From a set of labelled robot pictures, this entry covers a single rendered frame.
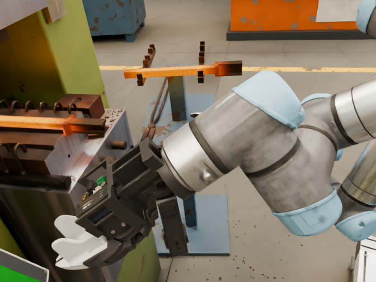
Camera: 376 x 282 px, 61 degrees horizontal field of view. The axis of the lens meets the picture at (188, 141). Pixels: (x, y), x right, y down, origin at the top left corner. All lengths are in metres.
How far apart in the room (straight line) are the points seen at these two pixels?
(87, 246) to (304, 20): 4.04
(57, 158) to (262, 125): 0.61
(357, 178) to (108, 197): 0.50
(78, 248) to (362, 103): 0.39
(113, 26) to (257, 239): 3.49
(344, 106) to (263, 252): 1.36
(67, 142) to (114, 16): 3.71
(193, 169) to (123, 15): 4.17
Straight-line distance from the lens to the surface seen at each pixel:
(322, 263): 1.76
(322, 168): 0.40
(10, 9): 0.75
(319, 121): 0.46
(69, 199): 0.81
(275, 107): 0.34
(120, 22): 4.51
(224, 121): 0.34
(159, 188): 0.38
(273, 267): 1.70
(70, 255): 0.44
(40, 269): 0.60
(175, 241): 0.44
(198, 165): 0.34
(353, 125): 0.45
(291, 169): 0.36
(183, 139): 0.35
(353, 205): 0.72
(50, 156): 0.83
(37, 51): 1.12
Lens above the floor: 1.43
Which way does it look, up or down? 36 degrees down
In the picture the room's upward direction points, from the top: 6 degrees counter-clockwise
